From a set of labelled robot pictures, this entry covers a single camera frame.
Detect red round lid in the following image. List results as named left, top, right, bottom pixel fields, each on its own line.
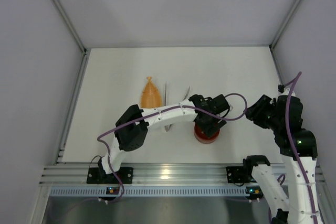
left=194, top=124, right=221, bottom=144

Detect aluminium front rail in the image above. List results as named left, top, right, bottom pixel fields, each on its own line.
left=39, top=163, right=326, bottom=186

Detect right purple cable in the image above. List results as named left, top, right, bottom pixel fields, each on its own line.
left=267, top=71, right=320, bottom=224

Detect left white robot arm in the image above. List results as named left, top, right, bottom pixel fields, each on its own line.
left=98, top=94, right=229, bottom=175

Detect slotted grey cable duct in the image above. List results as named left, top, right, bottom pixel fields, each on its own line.
left=50, top=186, right=262, bottom=197

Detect orange leaf-shaped plate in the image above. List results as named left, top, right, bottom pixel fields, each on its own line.
left=140, top=76, right=162, bottom=109

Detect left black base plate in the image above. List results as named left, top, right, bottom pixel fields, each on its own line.
left=86, top=167, right=133, bottom=184

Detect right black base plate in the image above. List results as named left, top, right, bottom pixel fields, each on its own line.
left=226, top=166, right=252, bottom=186

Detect steel serving tongs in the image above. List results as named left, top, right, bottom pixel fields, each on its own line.
left=163, top=82, right=191, bottom=132

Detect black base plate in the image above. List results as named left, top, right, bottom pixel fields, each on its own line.
left=226, top=166, right=252, bottom=186
left=86, top=167, right=133, bottom=184

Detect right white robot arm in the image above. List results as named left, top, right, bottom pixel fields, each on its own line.
left=243, top=94, right=322, bottom=223

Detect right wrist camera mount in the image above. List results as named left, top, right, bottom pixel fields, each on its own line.
left=277, top=84, right=291, bottom=99

